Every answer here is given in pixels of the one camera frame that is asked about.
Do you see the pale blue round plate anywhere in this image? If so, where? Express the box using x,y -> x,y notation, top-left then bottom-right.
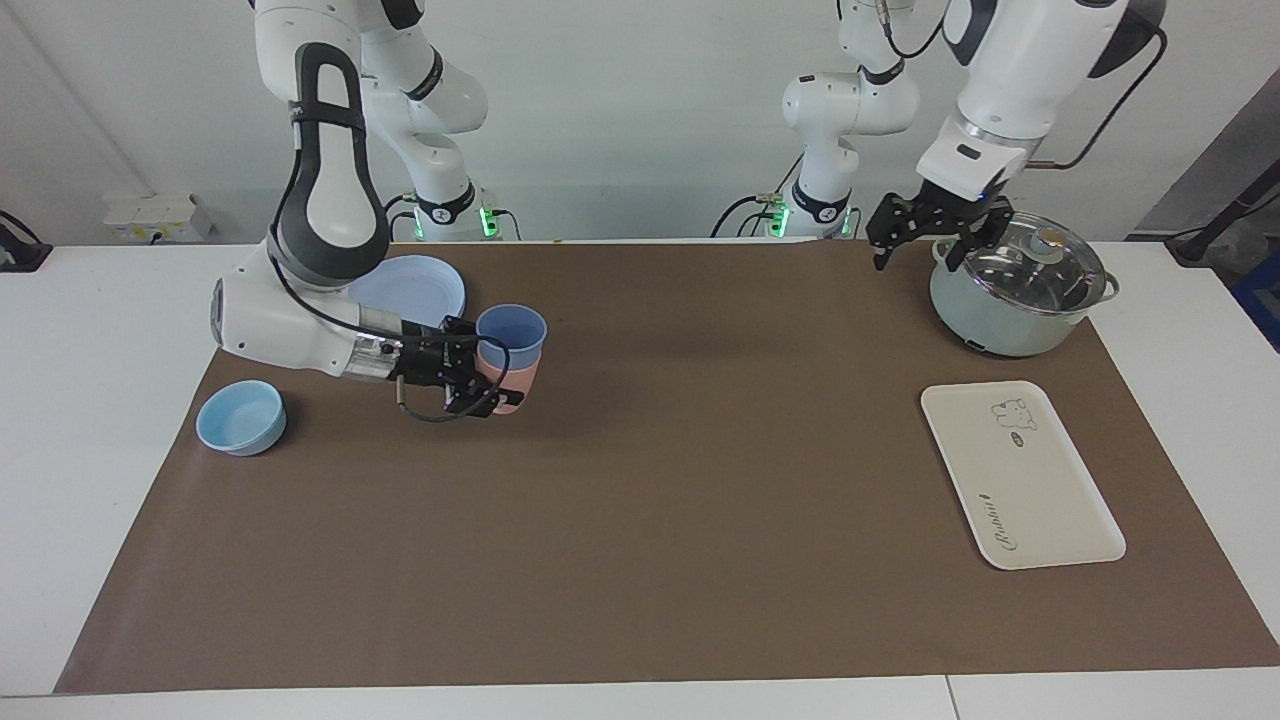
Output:
347,255 -> 467,331

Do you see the black stand base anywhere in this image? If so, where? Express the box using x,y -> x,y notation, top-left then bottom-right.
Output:
1165,185 -> 1280,266

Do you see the cream tray with rabbit print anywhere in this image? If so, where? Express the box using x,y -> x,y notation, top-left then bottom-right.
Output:
920,380 -> 1127,571

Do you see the pink plastic cup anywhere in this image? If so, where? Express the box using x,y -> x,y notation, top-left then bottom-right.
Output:
478,345 -> 543,416

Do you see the blue plastic cup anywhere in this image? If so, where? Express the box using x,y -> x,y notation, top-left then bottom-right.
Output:
475,304 -> 549,371

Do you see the white power strip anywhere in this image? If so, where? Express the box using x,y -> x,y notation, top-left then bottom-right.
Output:
103,194 -> 213,243

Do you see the steel pot with glass lid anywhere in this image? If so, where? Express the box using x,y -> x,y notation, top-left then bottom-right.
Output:
930,235 -> 1121,358

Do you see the light blue bowl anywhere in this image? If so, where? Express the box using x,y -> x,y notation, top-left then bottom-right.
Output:
196,380 -> 288,457

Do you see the black base cable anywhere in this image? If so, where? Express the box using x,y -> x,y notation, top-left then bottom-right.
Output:
372,193 -> 416,241
712,150 -> 806,239

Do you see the black right base cable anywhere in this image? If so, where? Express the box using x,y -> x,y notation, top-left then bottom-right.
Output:
372,193 -> 416,241

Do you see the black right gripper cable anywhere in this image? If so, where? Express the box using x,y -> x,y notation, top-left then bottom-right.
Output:
395,340 -> 511,423

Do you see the glass pot lid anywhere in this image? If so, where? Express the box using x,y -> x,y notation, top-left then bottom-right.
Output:
945,212 -> 1109,316

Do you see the brown paper table mat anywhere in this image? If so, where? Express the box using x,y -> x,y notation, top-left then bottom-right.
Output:
55,240 -> 1280,694

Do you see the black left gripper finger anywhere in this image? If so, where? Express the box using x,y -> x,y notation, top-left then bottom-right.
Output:
940,213 -> 1013,275
866,195 -> 908,273

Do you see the black left base cable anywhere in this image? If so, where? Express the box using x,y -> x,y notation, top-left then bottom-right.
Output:
712,150 -> 806,239

